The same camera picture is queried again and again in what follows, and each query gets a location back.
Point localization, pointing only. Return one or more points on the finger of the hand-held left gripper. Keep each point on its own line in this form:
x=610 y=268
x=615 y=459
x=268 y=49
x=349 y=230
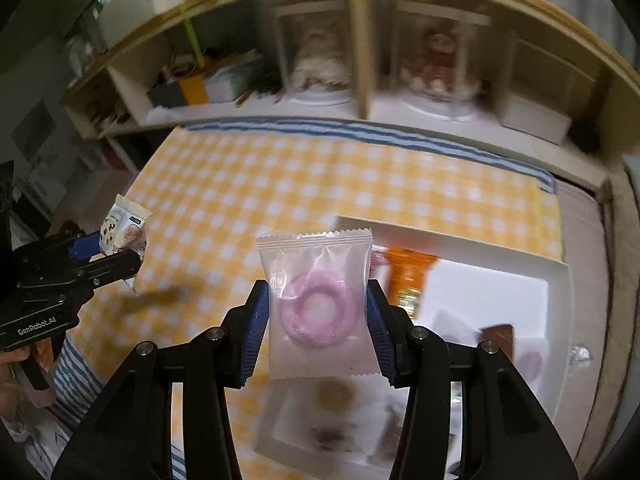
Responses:
x=115 y=266
x=82 y=246

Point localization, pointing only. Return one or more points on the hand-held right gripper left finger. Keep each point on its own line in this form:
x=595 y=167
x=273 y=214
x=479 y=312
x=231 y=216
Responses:
x=255 y=332

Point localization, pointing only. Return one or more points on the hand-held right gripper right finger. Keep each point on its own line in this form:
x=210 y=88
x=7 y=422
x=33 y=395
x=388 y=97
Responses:
x=380 y=332

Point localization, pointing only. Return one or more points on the white cookie print packet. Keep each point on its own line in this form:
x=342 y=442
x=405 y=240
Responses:
x=122 y=227

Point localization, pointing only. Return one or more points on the orange snack packet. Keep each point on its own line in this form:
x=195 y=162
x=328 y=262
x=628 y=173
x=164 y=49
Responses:
x=411 y=275

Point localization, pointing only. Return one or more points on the pink donut clear packet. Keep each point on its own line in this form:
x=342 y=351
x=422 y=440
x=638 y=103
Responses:
x=317 y=305

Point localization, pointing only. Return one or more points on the round brown pastry packet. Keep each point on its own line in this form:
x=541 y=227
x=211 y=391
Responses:
x=336 y=392

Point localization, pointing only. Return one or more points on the frosted clear snack packet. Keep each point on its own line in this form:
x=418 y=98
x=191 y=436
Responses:
x=456 y=329

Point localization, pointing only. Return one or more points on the clear packet of cookies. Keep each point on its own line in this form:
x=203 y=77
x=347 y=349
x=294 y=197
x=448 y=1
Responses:
x=387 y=435

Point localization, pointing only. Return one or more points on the clear dark chocolate packet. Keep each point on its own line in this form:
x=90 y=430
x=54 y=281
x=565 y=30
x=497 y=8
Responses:
x=332 y=439

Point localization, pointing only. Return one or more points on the brown snack packet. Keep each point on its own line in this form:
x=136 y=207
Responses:
x=498 y=340

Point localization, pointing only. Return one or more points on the white shallow box tray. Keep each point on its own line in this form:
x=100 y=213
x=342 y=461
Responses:
x=500 y=285

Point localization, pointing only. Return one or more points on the purple disc cookie packet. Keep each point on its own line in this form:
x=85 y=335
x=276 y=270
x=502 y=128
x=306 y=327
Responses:
x=530 y=362

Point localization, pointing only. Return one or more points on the person's left hand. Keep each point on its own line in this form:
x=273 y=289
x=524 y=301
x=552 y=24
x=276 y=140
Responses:
x=42 y=352

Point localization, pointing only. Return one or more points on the yellow checkered tablecloth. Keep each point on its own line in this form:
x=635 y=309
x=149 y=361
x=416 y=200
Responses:
x=300 y=185

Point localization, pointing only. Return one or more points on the dark green box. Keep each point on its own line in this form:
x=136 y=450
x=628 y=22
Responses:
x=165 y=95

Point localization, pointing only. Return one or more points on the orange box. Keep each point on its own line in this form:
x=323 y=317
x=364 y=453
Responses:
x=193 y=89

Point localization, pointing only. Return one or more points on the crumpled silver wrapper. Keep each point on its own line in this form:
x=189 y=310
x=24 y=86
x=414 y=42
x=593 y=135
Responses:
x=581 y=355

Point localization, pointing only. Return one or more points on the beige mattress sheet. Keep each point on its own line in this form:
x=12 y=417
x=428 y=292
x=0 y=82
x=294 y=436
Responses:
x=585 y=260

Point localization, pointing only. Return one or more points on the tissue pack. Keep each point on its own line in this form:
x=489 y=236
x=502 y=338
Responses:
x=231 y=80

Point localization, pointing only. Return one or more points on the green ribbon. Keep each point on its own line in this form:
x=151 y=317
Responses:
x=194 y=35

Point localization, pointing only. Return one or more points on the white foam box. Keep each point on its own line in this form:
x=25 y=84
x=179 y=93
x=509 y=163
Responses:
x=140 y=10

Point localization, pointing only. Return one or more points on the long wooden shelf unit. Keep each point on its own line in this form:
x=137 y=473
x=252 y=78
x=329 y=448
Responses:
x=361 y=60

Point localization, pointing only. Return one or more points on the red dress doll display case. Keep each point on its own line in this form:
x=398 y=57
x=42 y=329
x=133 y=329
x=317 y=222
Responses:
x=440 y=65

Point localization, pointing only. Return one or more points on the white dress doll display case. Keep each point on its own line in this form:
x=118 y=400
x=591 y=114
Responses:
x=315 y=60

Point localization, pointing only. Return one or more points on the grey wall panel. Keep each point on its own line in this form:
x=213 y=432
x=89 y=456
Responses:
x=34 y=130

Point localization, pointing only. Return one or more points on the white box with wooden frame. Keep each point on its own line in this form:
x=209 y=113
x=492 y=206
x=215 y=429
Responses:
x=535 y=110

